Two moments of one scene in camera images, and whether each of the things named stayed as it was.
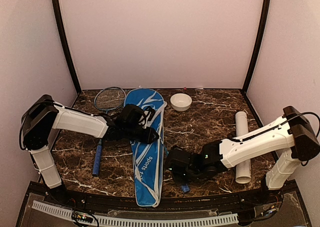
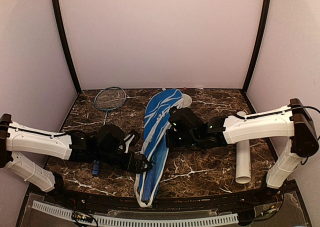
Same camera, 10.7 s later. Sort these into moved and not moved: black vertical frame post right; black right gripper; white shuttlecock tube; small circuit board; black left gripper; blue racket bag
Moved: black left gripper; black right gripper; blue racket bag
Not moved: white shuttlecock tube; black vertical frame post right; small circuit board
